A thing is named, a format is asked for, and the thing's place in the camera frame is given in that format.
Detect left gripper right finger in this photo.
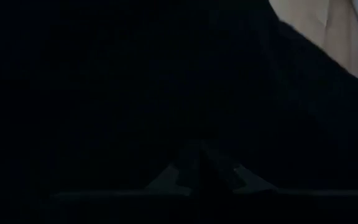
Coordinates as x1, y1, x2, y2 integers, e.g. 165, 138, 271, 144
201, 144, 280, 194

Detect black cloth garment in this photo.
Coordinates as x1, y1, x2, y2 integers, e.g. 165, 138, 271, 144
0, 0, 358, 224

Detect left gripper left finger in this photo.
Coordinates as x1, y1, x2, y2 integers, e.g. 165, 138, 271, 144
144, 145, 201, 195

